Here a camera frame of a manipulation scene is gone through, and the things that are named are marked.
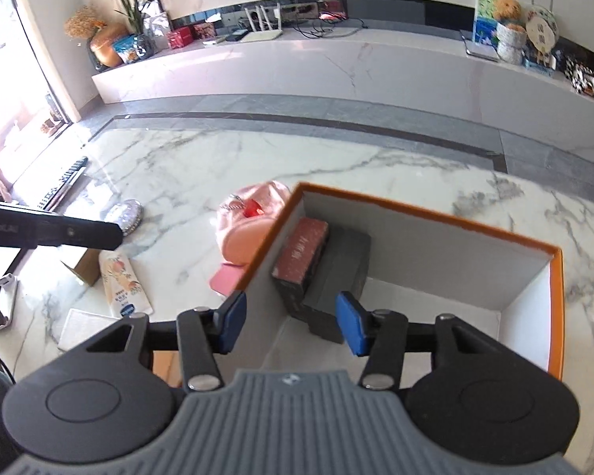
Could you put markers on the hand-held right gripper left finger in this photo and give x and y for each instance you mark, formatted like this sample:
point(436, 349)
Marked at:
point(232, 321)

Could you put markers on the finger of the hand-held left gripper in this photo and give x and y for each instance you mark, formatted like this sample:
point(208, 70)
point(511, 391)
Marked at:
point(89, 235)

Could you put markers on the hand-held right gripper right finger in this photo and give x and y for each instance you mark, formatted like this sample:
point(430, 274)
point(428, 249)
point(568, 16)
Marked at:
point(351, 324)

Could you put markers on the round silver tin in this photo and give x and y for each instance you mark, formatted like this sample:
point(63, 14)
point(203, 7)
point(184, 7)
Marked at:
point(128, 212)

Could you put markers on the white snack packet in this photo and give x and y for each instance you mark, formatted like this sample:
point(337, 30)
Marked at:
point(121, 282)

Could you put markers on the dark grey box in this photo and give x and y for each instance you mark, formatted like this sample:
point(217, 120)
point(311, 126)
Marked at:
point(341, 267)

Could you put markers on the pink backpack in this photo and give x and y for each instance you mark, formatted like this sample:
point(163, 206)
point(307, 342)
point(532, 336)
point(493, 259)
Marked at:
point(242, 242)

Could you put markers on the red-brown box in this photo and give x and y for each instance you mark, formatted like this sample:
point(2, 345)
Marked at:
point(299, 252)

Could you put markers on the white box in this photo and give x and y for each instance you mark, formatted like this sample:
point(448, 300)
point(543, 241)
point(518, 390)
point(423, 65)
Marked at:
point(84, 324)

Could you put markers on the orange cardboard box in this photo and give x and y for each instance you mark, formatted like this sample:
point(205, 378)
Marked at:
point(425, 257)

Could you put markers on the white marble desktop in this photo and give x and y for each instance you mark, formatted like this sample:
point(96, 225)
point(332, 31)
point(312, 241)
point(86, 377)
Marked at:
point(589, 267)

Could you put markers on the small brown cardboard box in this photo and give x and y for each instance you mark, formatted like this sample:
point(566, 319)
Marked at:
point(86, 267)

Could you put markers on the pink card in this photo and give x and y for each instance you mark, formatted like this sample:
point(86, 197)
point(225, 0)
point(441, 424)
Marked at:
point(227, 279)

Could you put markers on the blue snack bag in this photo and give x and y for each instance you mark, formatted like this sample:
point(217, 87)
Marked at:
point(128, 49)

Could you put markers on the copper vase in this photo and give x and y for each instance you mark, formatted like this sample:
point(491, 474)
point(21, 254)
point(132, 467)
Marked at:
point(109, 44)

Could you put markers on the dried yellow flowers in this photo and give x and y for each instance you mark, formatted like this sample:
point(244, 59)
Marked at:
point(84, 22)

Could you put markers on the shiny plastic bag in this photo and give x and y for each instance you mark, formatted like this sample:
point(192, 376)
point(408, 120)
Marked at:
point(156, 29)

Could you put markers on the red gift box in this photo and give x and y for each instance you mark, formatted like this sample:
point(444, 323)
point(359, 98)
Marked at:
point(180, 38)

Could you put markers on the green plant in glass vase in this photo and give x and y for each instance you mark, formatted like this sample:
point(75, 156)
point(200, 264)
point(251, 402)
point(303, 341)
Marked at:
point(138, 15)

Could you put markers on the pink patterned box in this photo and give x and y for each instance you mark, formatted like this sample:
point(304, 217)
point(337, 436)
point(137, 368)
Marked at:
point(205, 30)

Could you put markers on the black flat device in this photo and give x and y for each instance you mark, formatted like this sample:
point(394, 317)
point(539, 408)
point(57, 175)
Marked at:
point(237, 35)

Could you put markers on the white marble TV cabinet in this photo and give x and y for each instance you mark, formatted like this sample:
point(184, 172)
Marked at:
point(326, 74)

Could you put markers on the white router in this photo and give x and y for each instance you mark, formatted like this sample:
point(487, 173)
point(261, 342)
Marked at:
point(262, 34)

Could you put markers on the silver laptop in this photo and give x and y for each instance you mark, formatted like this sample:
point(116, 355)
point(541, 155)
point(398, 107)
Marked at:
point(477, 49)

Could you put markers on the dark red box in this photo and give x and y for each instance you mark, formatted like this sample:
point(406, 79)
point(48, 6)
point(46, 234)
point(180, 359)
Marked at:
point(332, 7)

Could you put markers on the light blue box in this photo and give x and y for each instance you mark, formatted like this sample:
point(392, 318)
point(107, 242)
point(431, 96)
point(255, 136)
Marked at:
point(537, 64)

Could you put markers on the blue green painting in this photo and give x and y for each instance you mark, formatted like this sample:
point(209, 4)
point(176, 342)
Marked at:
point(482, 15)

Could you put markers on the brown teddy bear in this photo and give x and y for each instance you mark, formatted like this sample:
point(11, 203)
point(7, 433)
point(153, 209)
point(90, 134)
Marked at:
point(507, 10)

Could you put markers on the round paper fan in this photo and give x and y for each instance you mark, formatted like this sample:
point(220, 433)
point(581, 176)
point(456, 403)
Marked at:
point(542, 27)

